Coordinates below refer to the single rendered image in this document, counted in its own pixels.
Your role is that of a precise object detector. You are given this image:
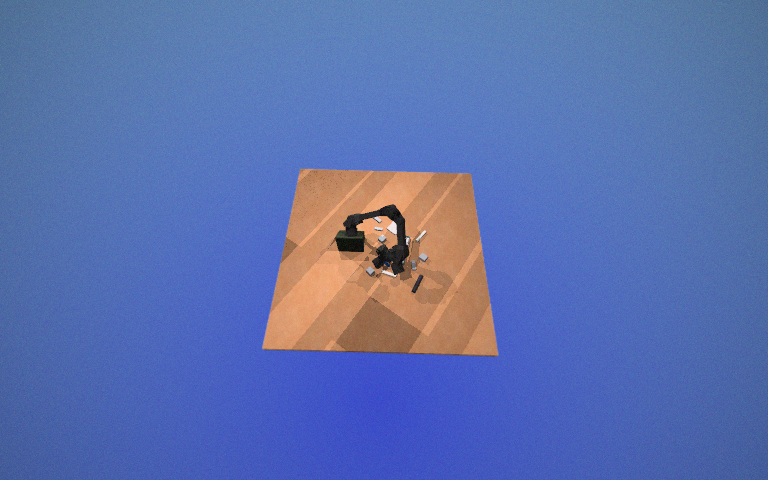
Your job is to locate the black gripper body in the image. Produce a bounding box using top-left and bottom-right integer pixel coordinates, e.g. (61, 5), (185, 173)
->
(372, 245), (397, 269)

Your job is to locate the black cylinder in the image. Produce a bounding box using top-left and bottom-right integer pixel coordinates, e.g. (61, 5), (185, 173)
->
(412, 274), (423, 293)

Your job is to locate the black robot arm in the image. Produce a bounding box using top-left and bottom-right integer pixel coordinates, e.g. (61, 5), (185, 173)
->
(343, 204), (409, 275)

